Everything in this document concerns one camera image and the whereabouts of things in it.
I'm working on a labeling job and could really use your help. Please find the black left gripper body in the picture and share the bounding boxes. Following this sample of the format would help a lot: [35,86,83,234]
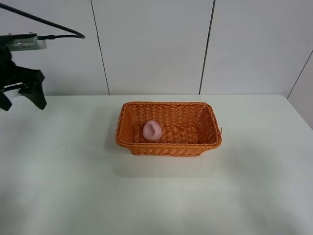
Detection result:
[0,46,45,92]

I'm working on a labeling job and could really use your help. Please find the black camera cable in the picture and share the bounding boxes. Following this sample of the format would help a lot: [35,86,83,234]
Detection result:
[0,4,86,41]

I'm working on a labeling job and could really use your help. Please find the pink peach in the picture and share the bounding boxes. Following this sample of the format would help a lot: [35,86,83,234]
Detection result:
[142,120,162,141]

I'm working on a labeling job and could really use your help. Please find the orange wicker basket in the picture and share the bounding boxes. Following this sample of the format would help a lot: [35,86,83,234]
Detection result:
[115,101,222,157]

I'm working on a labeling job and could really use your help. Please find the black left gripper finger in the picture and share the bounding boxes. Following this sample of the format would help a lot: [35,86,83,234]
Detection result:
[0,92,12,111]
[19,83,47,110]

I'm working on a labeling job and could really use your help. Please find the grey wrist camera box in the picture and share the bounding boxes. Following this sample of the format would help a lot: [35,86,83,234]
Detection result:
[0,33,47,51]

